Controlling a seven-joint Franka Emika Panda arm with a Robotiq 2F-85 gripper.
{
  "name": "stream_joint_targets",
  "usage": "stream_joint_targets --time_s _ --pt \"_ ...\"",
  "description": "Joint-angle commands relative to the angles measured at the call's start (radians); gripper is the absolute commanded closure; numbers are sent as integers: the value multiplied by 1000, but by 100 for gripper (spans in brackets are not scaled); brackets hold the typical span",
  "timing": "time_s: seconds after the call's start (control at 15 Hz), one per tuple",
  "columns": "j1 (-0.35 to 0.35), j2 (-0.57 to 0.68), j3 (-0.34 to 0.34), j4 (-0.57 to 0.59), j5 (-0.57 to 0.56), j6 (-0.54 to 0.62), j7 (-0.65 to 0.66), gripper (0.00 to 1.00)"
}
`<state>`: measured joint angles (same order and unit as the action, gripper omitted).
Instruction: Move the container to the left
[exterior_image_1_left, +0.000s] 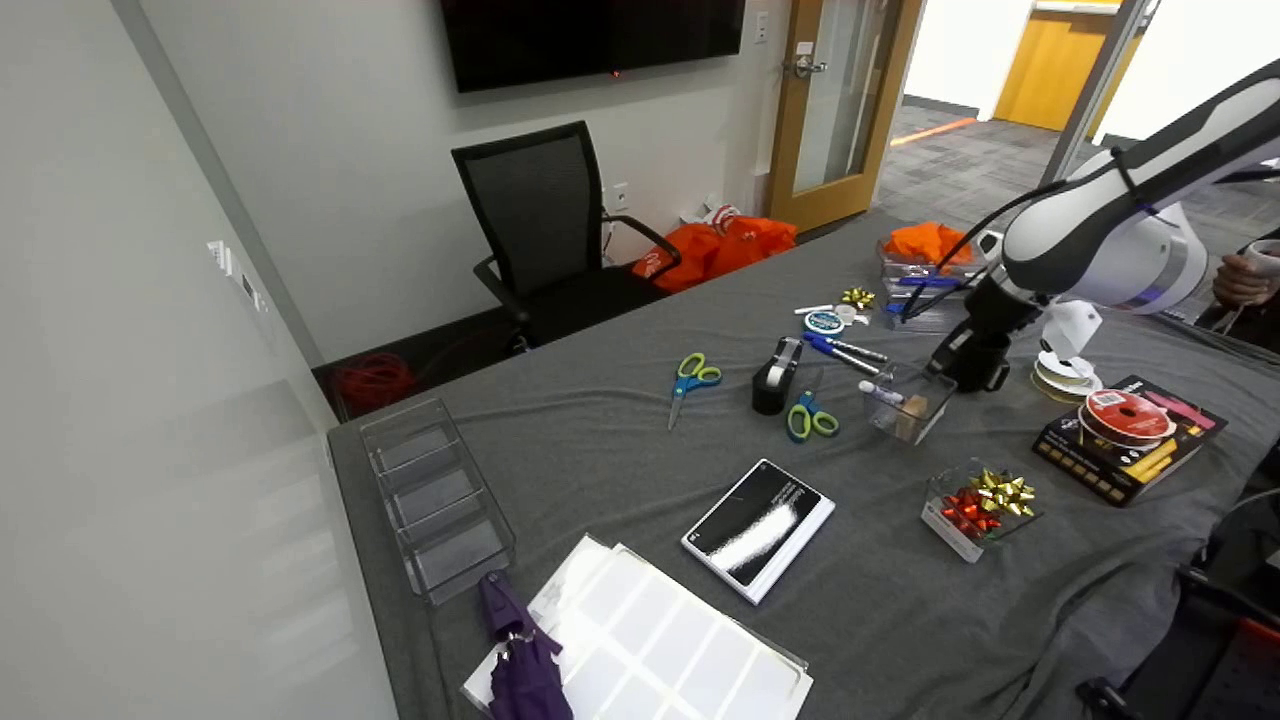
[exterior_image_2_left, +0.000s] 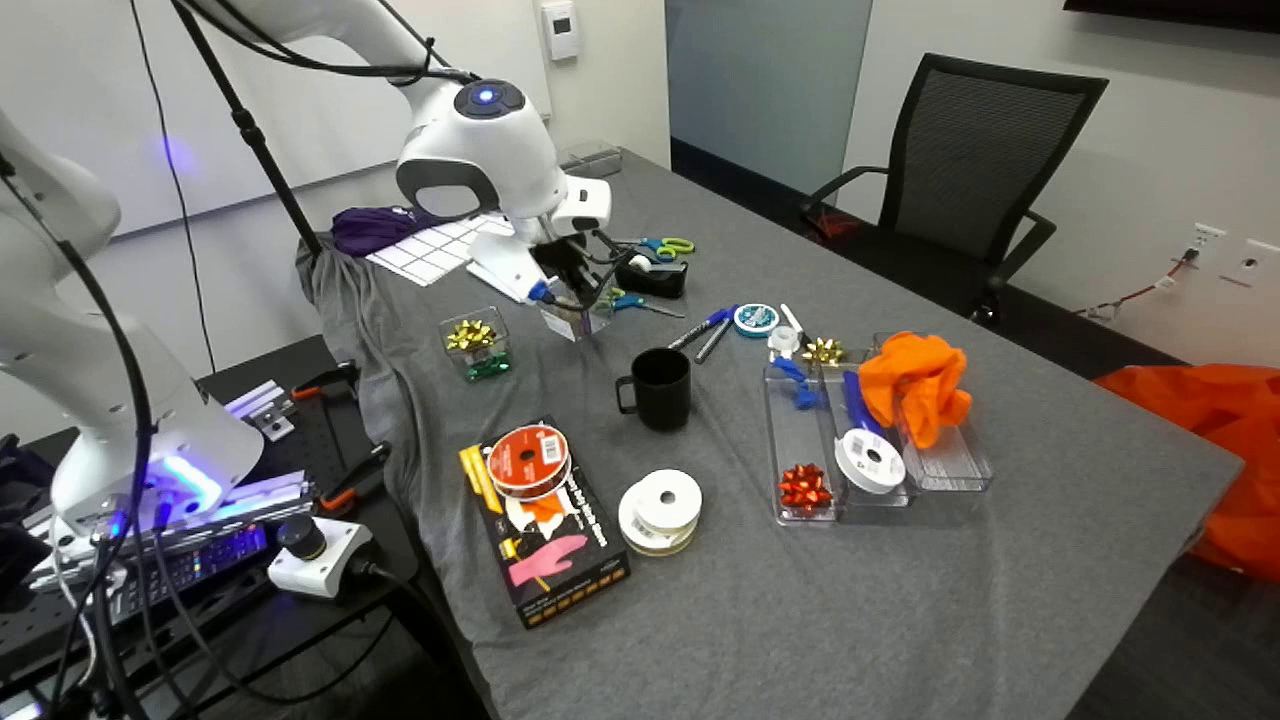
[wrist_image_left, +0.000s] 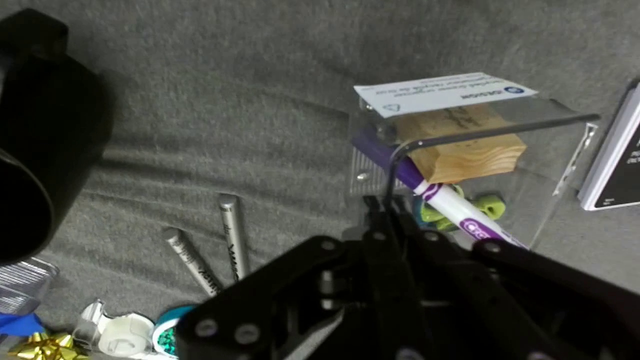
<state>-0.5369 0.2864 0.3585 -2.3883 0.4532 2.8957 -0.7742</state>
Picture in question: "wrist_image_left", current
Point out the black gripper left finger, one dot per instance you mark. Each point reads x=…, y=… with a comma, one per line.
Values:
x=301, y=301

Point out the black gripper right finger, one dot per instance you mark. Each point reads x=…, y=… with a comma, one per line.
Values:
x=533, y=301

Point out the clear acrylic container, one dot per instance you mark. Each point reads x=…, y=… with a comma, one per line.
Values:
x=560, y=142

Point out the purple marker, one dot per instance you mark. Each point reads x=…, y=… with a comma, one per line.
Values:
x=460, y=216

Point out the metal bolts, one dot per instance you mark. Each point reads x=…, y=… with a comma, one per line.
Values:
x=191, y=260

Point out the wooden block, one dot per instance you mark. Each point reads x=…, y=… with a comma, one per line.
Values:
x=466, y=150

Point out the black and white flat box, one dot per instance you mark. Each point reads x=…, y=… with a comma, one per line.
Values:
x=617, y=157

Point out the white and teal tape roll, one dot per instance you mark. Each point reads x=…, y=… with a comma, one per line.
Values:
x=123, y=332

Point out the grey tablecloth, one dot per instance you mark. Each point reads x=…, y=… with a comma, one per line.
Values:
x=252, y=87

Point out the white printed card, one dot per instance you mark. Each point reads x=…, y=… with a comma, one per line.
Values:
x=440, y=92

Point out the small gold gift bow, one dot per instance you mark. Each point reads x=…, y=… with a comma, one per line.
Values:
x=47, y=346

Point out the small blue object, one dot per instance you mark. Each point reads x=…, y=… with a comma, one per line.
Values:
x=17, y=324

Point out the black mug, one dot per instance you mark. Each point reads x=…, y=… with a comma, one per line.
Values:
x=47, y=132

